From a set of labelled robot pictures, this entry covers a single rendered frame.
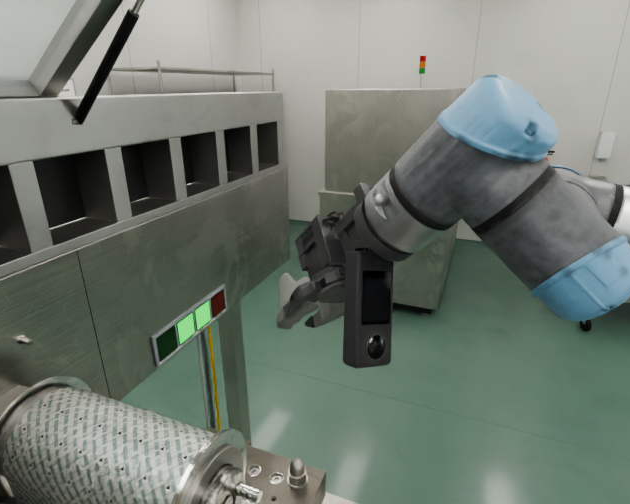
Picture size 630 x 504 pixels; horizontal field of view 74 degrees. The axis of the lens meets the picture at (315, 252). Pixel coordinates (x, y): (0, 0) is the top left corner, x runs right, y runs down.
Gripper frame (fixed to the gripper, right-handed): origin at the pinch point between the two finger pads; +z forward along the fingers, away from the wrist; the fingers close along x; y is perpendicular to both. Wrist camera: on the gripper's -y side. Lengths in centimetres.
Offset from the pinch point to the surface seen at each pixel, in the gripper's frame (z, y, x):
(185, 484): 2.8, -14.5, 15.2
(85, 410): 14.5, -3.5, 22.5
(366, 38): 116, 364, -246
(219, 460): 4.6, -12.9, 10.9
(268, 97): 19, 73, -21
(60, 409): 16.2, -2.6, 24.9
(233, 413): 111, 12, -37
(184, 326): 40.9, 17.7, 1.1
